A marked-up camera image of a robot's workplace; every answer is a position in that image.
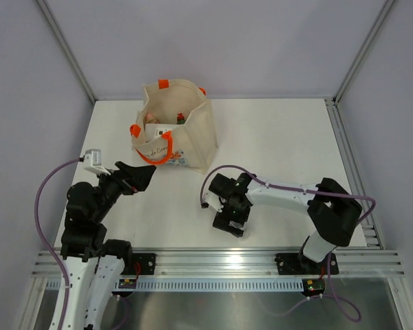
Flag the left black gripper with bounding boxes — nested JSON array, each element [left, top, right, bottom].
[[92, 161, 156, 222]]

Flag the silver tube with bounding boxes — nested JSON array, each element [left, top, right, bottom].
[[229, 221, 245, 230]]

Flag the white bottle black cap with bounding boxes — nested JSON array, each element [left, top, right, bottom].
[[152, 124, 178, 138]]

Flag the peach bottle pink cap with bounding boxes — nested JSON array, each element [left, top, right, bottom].
[[145, 113, 160, 124]]

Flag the green bottle red cap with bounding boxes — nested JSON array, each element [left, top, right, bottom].
[[176, 113, 186, 124]]

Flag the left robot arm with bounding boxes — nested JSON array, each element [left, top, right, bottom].
[[50, 156, 156, 329]]

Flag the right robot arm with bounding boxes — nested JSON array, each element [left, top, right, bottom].
[[201, 173, 362, 275]]

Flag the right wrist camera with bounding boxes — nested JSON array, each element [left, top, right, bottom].
[[200, 191, 224, 212]]

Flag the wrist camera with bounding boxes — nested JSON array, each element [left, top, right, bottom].
[[200, 191, 224, 212], [79, 148, 112, 175]]

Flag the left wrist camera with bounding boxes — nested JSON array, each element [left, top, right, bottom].
[[79, 148, 112, 175]]

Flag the canvas bag orange handles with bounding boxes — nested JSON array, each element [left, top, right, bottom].
[[129, 79, 218, 173]]

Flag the white slotted cable duct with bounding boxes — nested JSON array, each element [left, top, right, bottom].
[[46, 278, 306, 293]]

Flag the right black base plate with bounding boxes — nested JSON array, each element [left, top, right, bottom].
[[275, 252, 339, 276]]

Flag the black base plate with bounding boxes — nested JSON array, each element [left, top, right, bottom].
[[121, 253, 156, 276], [275, 252, 339, 276]]

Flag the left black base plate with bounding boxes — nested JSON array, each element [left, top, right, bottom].
[[121, 253, 156, 276]]

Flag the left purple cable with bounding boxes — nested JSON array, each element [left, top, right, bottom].
[[34, 157, 131, 329]]

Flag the aluminium mounting rail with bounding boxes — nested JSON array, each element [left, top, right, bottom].
[[30, 249, 405, 279]]

